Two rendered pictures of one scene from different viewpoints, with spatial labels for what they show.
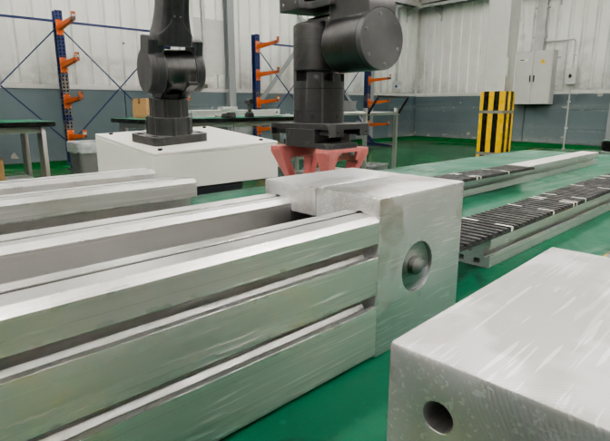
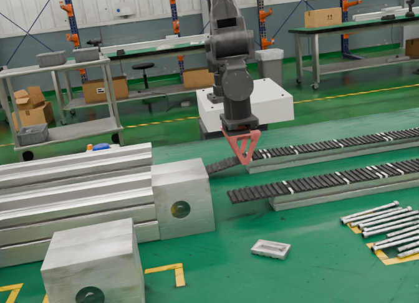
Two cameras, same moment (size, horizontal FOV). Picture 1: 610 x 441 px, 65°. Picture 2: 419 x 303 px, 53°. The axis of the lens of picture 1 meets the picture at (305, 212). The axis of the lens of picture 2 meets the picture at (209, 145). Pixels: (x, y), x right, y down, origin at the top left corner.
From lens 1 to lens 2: 55 cm
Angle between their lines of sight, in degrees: 36
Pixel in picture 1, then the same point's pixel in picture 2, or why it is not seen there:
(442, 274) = (200, 214)
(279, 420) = not seen: hidden behind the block
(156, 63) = (209, 58)
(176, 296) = (73, 212)
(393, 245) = (163, 202)
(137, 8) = not seen: outside the picture
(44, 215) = (93, 171)
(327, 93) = (232, 105)
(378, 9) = (234, 72)
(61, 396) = (48, 230)
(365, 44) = (227, 90)
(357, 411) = not seen: hidden behind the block
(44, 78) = not seen: outside the picture
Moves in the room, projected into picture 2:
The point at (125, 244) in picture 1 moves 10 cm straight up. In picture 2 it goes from (87, 191) to (75, 134)
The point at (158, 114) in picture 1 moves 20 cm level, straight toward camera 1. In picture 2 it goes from (217, 83) to (195, 98)
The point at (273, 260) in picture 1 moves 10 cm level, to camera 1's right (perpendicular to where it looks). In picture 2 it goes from (105, 205) to (152, 216)
